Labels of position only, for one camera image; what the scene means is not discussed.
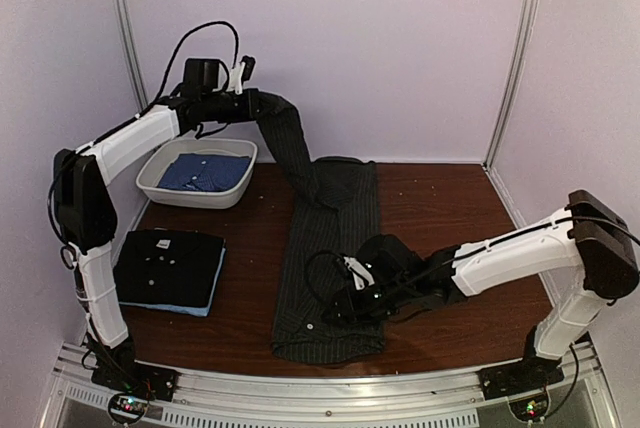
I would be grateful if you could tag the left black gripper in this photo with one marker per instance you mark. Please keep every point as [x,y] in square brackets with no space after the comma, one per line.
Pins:
[250,109]

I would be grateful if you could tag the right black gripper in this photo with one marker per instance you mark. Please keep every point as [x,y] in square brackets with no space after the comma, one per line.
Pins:
[351,313]

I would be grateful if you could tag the dark pinstriped long sleeve shirt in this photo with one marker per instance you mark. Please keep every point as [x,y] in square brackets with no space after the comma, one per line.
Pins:
[336,209]

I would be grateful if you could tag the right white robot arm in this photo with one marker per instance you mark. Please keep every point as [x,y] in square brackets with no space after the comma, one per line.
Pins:
[585,236]

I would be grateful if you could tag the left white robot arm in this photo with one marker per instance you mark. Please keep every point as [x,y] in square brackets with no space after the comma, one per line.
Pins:
[79,204]

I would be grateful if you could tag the blue patterned shirt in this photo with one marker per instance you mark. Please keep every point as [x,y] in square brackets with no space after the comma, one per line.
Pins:
[209,173]

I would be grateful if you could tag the white plastic basin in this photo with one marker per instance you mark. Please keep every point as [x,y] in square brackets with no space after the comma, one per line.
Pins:
[150,174]

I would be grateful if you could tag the folded black shirt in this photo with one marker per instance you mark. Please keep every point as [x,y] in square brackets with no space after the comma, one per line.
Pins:
[150,242]

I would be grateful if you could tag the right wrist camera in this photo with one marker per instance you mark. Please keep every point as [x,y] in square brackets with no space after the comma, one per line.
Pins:
[362,277]

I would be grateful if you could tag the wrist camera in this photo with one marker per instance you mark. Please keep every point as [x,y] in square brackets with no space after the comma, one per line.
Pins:
[240,74]
[362,277]

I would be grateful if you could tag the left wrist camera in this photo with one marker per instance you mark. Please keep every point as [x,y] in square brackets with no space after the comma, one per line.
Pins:
[240,74]

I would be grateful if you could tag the aluminium front rail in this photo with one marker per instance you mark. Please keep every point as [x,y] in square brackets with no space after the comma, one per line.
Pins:
[449,398]

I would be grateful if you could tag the left aluminium frame post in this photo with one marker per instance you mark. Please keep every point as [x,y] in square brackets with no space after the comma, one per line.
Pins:
[126,33]

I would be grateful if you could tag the aluminium frame post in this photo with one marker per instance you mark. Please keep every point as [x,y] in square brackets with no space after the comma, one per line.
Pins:
[528,13]
[126,33]

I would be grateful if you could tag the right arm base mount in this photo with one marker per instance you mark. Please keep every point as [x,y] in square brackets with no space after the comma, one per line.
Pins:
[524,383]

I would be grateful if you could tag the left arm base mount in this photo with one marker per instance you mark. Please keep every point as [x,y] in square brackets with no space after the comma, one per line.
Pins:
[135,384]

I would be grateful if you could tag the right aluminium frame post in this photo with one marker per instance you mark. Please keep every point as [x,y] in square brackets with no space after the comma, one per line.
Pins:
[528,13]

